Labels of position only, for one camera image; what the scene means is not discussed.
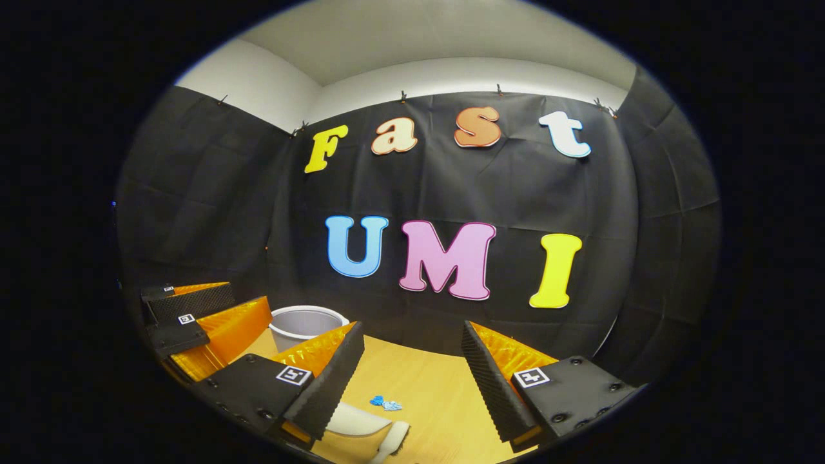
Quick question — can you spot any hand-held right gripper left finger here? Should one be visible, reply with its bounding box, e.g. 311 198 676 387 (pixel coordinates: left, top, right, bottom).
193 321 365 450

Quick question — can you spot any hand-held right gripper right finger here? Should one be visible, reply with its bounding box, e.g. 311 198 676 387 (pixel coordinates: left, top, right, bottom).
461 320 640 453

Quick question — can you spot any grey dustpan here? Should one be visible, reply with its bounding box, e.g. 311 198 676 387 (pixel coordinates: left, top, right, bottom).
325 403 393 439

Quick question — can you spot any white garbage bin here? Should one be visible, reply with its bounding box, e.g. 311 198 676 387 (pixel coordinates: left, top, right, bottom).
269 305 350 354

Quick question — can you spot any small grey broom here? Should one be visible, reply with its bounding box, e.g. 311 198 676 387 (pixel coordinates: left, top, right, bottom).
369 421 411 463

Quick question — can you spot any wooden desktop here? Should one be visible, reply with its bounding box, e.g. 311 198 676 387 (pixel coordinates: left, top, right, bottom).
161 329 561 464

